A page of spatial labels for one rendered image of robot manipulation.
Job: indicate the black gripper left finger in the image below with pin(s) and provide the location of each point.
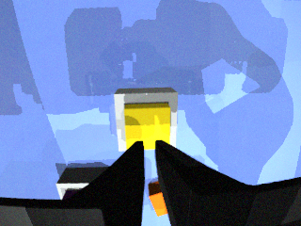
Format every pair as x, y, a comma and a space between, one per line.
113, 199

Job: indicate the yellow button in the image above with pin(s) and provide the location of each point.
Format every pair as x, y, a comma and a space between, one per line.
146, 114

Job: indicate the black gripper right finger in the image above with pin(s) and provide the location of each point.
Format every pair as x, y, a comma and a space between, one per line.
197, 195

